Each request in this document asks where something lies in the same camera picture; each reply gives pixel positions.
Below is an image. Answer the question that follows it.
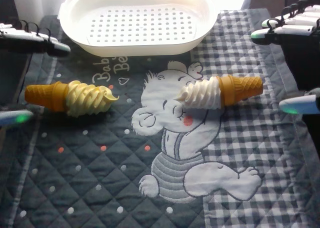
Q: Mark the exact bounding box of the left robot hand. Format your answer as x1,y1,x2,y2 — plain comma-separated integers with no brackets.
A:
0,19,72,129

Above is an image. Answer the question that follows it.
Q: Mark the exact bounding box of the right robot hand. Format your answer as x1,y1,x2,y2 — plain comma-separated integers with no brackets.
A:
250,0,320,116

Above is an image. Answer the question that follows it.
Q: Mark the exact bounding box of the yellow swirl toy ice cream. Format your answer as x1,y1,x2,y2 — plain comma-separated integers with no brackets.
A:
24,79,120,118

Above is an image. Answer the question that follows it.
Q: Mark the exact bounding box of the white swirl toy ice cream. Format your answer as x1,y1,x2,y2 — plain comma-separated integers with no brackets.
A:
175,75,264,111

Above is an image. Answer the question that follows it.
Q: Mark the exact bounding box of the white perforated basket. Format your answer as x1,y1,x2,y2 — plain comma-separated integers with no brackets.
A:
56,0,221,58

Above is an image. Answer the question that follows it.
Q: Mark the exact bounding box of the grey quilt with printed bear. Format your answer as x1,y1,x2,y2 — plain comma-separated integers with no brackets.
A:
0,8,320,228

